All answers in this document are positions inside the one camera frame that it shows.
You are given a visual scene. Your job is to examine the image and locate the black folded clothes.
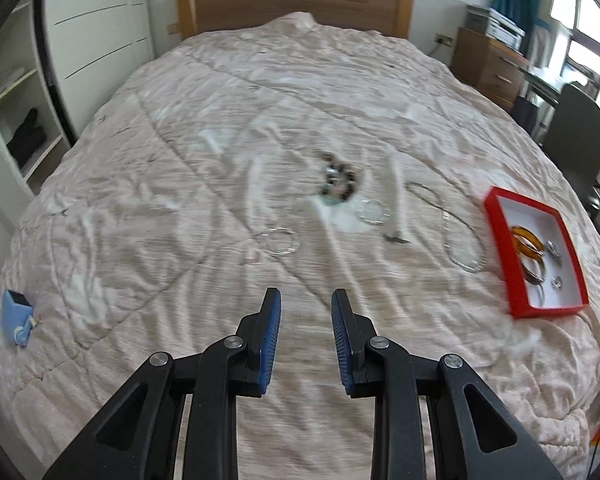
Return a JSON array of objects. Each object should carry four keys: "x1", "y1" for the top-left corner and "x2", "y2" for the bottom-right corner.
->
[{"x1": 7, "y1": 108, "x2": 47, "y2": 168}]

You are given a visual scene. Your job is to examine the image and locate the white printer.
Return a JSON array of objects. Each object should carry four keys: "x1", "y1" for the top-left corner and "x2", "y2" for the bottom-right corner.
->
[{"x1": 464, "y1": 6, "x2": 524, "y2": 51}]

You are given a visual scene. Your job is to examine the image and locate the amber resin bangle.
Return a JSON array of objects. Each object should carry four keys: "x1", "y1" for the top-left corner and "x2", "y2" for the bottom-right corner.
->
[{"x1": 509, "y1": 226, "x2": 545, "y2": 258}]

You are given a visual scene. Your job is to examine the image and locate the thin silver metal bangle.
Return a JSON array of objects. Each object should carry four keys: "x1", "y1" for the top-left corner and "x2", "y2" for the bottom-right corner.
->
[{"x1": 528, "y1": 284, "x2": 546, "y2": 309}]

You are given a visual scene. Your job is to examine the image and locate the white wardrobe doors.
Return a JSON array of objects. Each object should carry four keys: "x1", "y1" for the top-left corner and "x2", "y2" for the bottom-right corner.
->
[{"x1": 42, "y1": 0, "x2": 155, "y2": 136}]

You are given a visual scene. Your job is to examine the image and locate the wall power socket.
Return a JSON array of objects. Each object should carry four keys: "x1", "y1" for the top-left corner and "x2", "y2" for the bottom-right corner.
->
[{"x1": 434, "y1": 34, "x2": 454, "y2": 48}]

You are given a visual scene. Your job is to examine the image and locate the dark beaded bracelet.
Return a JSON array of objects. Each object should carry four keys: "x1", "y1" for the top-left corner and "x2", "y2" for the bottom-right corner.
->
[{"x1": 316, "y1": 152, "x2": 364, "y2": 206}]

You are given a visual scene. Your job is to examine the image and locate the silver wristwatch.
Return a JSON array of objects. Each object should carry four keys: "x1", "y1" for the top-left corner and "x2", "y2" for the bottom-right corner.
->
[{"x1": 545, "y1": 240, "x2": 562, "y2": 266}]

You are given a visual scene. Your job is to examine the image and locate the wooden drawer chest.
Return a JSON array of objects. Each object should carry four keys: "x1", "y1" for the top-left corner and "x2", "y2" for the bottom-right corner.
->
[{"x1": 451, "y1": 27, "x2": 529, "y2": 112}]

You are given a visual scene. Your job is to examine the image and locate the white shelf unit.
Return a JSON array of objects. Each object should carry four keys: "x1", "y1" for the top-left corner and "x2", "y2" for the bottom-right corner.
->
[{"x1": 0, "y1": 0, "x2": 71, "y2": 196}]

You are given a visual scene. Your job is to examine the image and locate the dark office chair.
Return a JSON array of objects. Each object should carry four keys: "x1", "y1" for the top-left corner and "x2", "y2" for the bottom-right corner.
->
[{"x1": 541, "y1": 84, "x2": 600, "y2": 220}]

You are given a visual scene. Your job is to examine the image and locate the red jewelry box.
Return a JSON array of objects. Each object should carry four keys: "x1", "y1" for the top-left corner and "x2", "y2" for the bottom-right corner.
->
[{"x1": 484, "y1": 186, "x2": 588, "y2": 318}]

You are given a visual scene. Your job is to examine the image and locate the wooden headboard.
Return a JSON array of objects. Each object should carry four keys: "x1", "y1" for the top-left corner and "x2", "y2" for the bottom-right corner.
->
[{"x1": 176, "y1": 0, "x2": 415, "y2": 39}]

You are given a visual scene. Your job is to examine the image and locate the dark olive bangle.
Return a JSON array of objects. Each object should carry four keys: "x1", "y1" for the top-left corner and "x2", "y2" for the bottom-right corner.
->
[{"x1": 518, "y1": 255, "x2": 546, "y2": 285}]

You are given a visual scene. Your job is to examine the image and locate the blue plastic device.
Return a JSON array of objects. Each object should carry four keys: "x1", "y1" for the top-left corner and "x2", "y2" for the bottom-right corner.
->
[{"x1": 1, "y1": 289, "x2": 36, "y2": 348}]

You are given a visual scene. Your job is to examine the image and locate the silver chain necklace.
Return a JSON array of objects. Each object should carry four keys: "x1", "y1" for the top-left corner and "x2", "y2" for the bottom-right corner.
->
[{"x1": 404, "y1": 180, "x2": 489, "y2": 274}]

